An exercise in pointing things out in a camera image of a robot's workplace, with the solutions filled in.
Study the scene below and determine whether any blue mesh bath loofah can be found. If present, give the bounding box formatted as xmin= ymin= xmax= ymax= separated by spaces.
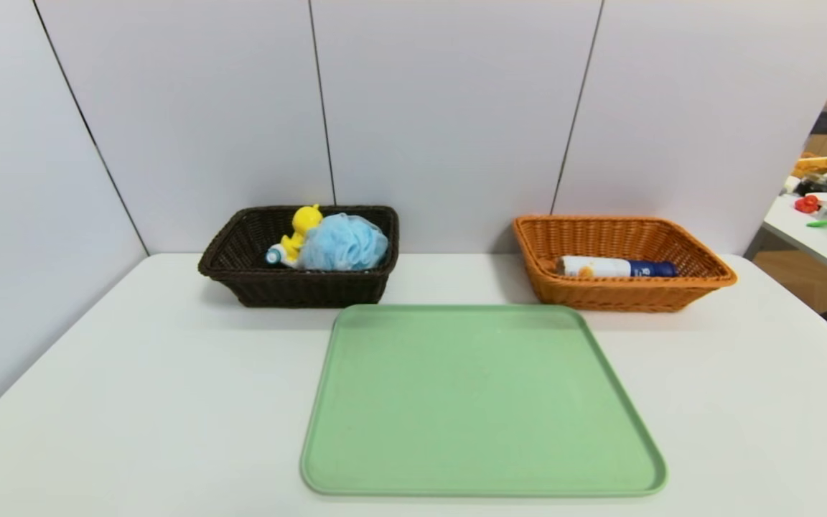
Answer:
xmin=297 ymin=213 xmax=389 ymax=271

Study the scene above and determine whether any green plastic tray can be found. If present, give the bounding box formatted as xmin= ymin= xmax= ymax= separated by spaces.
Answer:
xmin=300 ymin=304 xmax=669 ymax=498

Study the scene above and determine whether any yellow duck scooter toy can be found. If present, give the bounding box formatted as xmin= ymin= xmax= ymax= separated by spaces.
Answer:
xmin=266 ymin=204 xmax=324 ymax=268

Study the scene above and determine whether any orange wicker basket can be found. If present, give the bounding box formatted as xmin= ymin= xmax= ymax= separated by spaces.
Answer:
xmin=514 ymin=215 xmax=738 ymax=312

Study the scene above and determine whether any white side table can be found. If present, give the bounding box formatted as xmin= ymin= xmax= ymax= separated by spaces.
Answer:
xmin=764 ymin=190 xmax=827 ymax=282

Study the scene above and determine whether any dark brown wicker basket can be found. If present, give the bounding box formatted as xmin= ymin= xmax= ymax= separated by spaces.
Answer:
xmin=198 ymin=205 xmax=400 ymax=308

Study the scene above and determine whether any white bottle with blue cap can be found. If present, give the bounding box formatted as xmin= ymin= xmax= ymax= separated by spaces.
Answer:
xmin=556 ymin=255 xmax=680 ymax=279

